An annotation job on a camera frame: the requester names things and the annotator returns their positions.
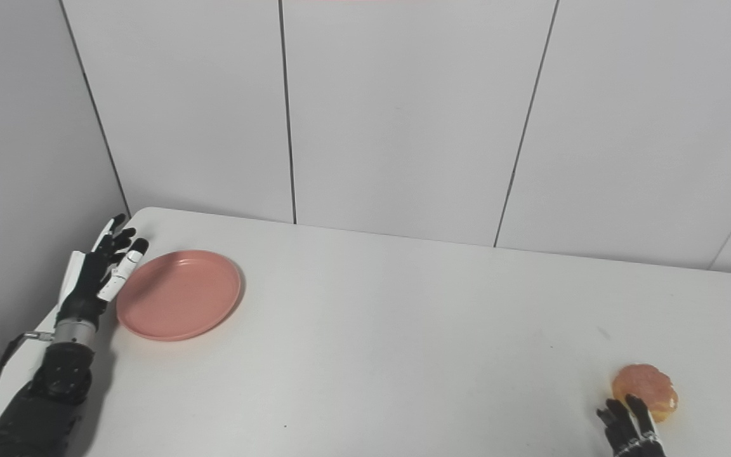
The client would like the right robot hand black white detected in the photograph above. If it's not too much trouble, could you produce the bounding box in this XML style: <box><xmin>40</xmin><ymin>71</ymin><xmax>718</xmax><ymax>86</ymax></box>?
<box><xmin>596</xmin><ymin>394</ymin><xmax>667</xmax><ymax>457</ymax></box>

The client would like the cream puff pastry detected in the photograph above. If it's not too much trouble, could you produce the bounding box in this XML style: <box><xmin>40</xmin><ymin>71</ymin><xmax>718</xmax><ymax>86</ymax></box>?
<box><xmin>612</xmin><ymin>364</ymin><xmax>680</xmax><ymax>423</ymax></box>

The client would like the pink round plate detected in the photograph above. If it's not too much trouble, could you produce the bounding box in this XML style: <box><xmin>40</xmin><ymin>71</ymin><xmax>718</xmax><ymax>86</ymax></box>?
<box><xmin>115</xmin><ymin>250</ymin><xmax>242</xmax><ymax>342</ymax></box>

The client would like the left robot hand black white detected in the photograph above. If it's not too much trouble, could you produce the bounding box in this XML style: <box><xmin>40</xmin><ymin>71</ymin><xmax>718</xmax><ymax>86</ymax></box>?
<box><xmin>55</xmin><ymin>213</ymin><xmax>150</xmax><ymax>331</ymax></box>

